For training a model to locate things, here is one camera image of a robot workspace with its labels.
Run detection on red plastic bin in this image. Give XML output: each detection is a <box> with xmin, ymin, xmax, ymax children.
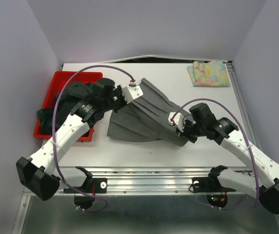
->
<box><xmin>34</xmin><ymin>71</ymin><xmax>103</xmax><ymax>140</ymax></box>

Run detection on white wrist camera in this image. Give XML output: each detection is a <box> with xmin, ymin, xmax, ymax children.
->
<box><xmin>168</xmin><ymin>112</ymin><xmax>194</xmax><ymax>132</ymax></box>
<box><xmin>122</xmin><ymin>85</ymin><xmax>143</xmax><ymax>104</ymax></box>

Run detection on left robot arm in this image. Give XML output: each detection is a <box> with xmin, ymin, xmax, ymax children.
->
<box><xmin>16</xmin><ymin>78</ymin><xmax>143</xmax><ymax>201</ymax></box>

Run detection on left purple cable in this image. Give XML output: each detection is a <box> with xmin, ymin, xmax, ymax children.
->
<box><xmin>52</xmin><ymin>65</ymin><xmax>136</xmax><ymax>212</ymax></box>

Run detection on dark green skirt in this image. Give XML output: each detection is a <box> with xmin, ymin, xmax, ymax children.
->
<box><xmin>37</xmin><ymin>81</ymin><xmax>94</xmax><ymax>135</ymax></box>

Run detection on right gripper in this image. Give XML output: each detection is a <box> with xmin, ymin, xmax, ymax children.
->
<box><xmin>176</xmin><ymin>118</ymin><xmax>205</xmax><ymax>143</ymax></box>

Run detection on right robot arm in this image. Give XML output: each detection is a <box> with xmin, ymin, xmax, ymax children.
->
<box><xmin>168</xmin><ymin>103</ymin><xmax>279</xmax><ymax>215</ymax></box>

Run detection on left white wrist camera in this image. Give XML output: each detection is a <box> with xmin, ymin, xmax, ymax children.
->
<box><xmin>122</xmin><ymin>85</ymin><xmax>143</xmax><ymax>104</ymax></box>

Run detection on dark charcoal knit skirt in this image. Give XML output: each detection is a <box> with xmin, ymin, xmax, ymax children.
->
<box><xmin>56</xmin><ymin>81</ymin><xmax>99</xmax><ymax>125</ymax></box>

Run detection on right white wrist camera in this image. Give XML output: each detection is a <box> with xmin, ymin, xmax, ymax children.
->
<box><xmin>168</xmin><ymin>112</ymin><xmax>194</xmax><ymax>132</ymax></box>

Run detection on grey skirt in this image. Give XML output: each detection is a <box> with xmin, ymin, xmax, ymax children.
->
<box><xmin>107</xmin><ymin>78</ymin><xmax>188</xmax><ymax>147</ymax></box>

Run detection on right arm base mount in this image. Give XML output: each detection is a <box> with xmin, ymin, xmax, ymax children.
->
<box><xmin>189</xmin><ymin>177</ymin><xmax>236</xmax><ymax>193</ymax></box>

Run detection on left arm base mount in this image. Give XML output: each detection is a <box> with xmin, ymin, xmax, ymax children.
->
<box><xmin>66</xmin><ymin>175</ymin><xmax>108</xmax><ymax>195</ymax></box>

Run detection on floral pastel skirt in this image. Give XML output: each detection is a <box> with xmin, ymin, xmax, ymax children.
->
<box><xmin>187</xmin><ymin>60</ymin><xmax>230</xmax><ymax>87</ymax></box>

